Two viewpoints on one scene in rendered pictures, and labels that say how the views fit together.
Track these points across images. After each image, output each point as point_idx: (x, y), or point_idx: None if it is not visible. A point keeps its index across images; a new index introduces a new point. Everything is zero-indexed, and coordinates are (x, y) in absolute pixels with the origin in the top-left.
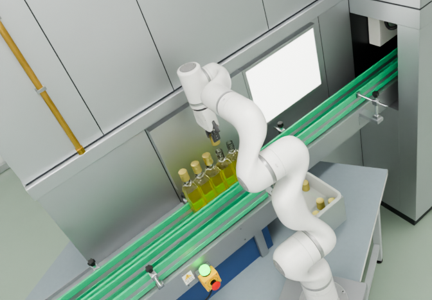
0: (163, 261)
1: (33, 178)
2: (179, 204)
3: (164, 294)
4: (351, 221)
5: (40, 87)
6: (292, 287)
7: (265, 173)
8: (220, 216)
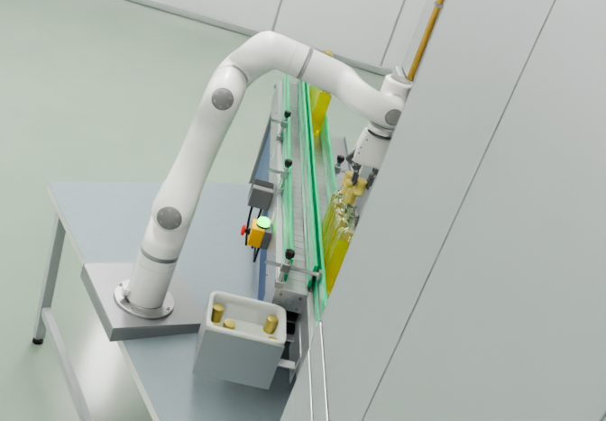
0: (289, 179)
1: (403, 67)
2: None
3: (273, 201)
4: (190, 412)
5: (436, 0)
6: (188, 304)
7: (217, 68)
8: (291, 219)
